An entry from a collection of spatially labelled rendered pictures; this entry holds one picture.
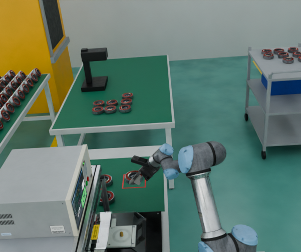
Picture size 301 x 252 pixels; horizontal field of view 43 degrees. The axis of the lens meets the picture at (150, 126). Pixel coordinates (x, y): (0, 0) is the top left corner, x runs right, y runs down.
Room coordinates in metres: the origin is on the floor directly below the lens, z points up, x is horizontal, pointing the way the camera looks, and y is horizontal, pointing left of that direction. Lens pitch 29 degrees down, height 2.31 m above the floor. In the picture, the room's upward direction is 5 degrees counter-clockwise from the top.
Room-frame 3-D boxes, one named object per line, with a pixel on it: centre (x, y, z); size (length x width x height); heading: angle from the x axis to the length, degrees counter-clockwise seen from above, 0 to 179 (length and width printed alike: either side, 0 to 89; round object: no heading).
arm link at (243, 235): (1.23, -0.37, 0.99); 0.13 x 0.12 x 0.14; 108
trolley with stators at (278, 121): (3.66, -1.46, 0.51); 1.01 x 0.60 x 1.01; 177
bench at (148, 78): (3.81, 0.29, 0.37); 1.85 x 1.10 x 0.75; 177
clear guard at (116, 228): (1.31, 0.23, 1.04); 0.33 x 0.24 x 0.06; 87
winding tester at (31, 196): (1.45, 0.54, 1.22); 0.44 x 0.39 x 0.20; 177
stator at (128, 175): (1.88, 0.13, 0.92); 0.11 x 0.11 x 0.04
